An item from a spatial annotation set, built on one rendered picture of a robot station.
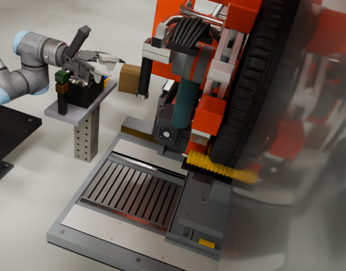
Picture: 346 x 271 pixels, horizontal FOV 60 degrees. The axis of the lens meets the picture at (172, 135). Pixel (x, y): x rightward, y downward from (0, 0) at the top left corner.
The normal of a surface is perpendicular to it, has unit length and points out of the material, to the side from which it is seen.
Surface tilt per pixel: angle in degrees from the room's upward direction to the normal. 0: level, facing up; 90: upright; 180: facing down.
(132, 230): 0
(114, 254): 0
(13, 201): 0
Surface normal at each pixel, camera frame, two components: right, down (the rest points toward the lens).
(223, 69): -0.05, -0.15
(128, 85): -0.05, 0.61
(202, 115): -0.26, 0.56
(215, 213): 0.19, -0.76
